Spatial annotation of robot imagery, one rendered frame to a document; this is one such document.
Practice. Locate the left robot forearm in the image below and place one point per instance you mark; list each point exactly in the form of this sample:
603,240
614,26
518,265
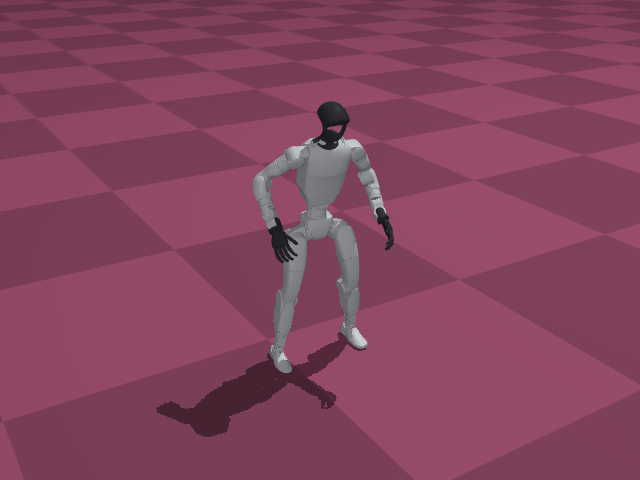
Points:
374,195

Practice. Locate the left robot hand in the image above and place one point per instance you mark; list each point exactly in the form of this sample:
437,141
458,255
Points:
383,219

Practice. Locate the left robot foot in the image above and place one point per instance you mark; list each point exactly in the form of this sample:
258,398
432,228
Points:
354,336

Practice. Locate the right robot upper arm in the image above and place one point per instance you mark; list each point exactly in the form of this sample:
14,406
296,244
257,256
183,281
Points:
296,157

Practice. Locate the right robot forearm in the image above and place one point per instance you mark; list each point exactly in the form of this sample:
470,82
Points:
264,198

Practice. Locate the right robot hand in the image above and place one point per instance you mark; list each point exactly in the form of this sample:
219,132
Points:
279,240

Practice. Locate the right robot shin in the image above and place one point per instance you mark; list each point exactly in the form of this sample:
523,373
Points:
283,318

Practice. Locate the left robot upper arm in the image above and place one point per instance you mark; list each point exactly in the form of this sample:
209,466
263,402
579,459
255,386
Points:
361,161

